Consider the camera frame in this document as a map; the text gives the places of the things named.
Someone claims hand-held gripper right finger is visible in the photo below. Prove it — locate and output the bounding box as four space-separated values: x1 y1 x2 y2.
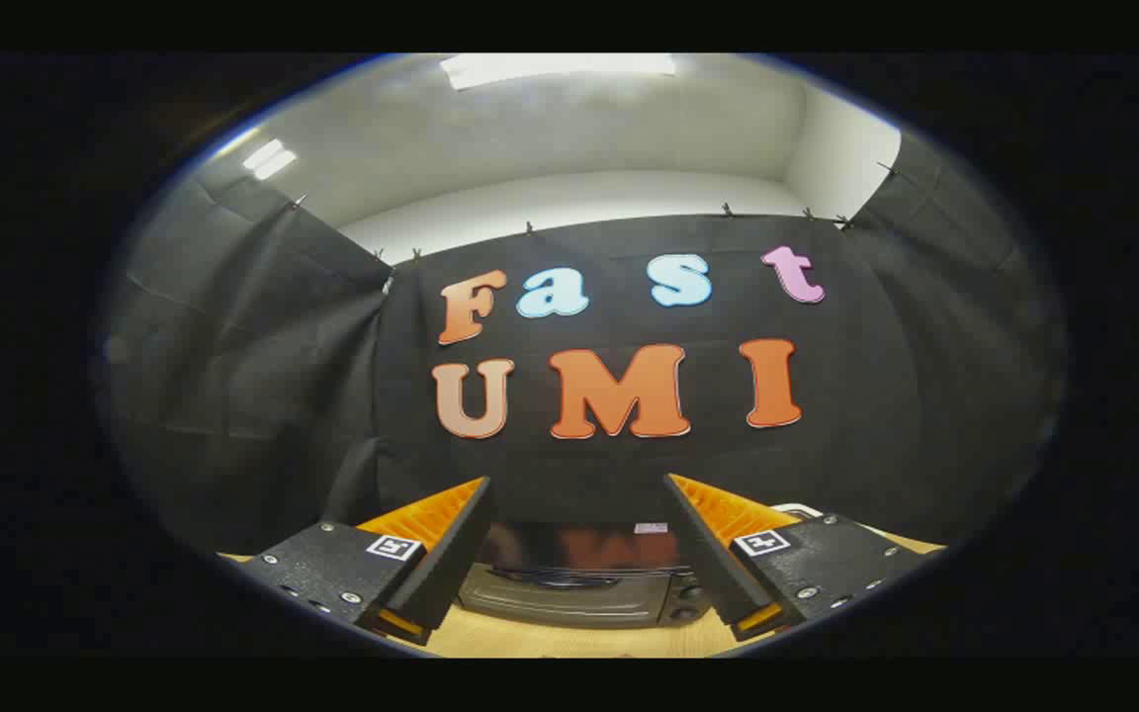
663 473 926 642

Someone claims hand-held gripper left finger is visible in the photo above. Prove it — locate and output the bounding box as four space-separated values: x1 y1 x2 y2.
233 477 493 649

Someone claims black toaster oven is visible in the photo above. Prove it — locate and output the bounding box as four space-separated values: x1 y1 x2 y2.
458 521 719 630

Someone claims small ceiling light panel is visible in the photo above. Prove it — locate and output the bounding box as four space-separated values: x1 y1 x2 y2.
240 137 300 182

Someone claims long ceiling light panel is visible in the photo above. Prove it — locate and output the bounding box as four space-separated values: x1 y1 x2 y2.
439 54 678 92

